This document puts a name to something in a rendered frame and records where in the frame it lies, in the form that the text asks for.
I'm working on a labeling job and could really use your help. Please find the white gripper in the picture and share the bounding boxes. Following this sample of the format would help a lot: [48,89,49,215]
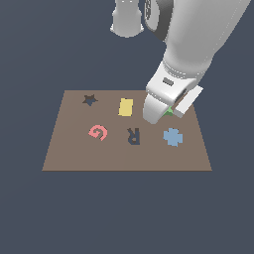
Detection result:
[142,59,204,125]

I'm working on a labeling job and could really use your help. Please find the small green shape piece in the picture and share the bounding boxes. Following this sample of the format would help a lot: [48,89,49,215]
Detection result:
[162,105,175,117]

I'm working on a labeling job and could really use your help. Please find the brown slotted board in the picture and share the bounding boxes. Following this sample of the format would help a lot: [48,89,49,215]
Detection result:
[41,89,213,173]

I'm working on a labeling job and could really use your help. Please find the light blue cross piece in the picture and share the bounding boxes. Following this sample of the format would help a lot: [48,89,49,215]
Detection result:
[163,127,185,148]

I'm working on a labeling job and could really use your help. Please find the yellow rectangular block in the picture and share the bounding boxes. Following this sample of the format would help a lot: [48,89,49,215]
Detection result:
[118,97,135,117]

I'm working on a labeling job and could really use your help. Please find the dark blue letter R piece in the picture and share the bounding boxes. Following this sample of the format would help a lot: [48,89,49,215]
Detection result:
[126,127,142,146]

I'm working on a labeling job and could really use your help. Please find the pink letter G piece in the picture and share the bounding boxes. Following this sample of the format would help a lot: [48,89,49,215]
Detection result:
[87,124,109,142]

